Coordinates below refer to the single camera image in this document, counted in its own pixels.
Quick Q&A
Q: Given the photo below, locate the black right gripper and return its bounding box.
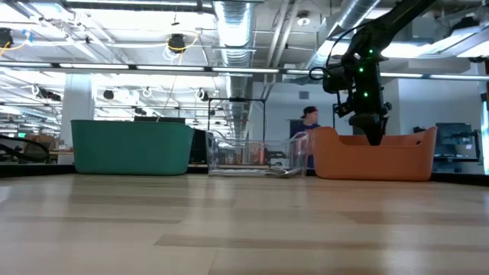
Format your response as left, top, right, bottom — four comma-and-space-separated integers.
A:
334, 55, 393, 147

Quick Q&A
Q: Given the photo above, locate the orange plastic bin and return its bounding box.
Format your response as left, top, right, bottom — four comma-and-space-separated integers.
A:
309, 125, 439, 183

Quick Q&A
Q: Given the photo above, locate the person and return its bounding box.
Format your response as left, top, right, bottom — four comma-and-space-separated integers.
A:
289, 105, 322, 170

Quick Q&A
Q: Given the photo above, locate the black computer monitor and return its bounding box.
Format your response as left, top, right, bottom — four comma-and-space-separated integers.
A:
435, 121, 481, 161

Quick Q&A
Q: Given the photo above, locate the clear plastic bin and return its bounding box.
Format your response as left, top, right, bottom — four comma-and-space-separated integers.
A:
205, 129, 310, 179

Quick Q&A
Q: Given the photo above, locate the blue lit screen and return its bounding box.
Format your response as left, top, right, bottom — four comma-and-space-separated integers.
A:
480, 99, 489, 175

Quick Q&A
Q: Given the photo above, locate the round ceiling lamp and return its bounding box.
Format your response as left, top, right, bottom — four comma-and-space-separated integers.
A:
296, 11, 313, 28

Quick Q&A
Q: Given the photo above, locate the long ceiling light strip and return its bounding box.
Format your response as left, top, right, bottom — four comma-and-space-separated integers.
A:
0, 60, 489, 81

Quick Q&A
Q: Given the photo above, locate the black ceiling device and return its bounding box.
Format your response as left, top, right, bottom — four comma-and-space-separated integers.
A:
0, 27, 15, 49
167, 33, 187, 53

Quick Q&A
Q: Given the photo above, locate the teal green plastic bin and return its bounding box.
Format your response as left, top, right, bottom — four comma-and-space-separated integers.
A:
70, 119, 196, 176

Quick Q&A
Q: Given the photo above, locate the white column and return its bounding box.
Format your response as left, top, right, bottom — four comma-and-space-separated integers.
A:
60, 74, 96, 148

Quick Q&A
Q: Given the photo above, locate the brown office chair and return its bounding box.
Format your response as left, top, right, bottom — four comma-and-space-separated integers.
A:
23, 133, 58, 164

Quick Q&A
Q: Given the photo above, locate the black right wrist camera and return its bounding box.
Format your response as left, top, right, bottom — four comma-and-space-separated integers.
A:
322, 64, 351, 95

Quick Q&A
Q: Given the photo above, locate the silver ventilation duct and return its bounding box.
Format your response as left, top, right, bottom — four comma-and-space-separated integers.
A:
305, 0, 383, 70
212, 0, 255, 141

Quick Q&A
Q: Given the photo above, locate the black cable loop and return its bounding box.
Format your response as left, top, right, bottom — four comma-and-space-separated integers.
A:
0, 133, 51, 163

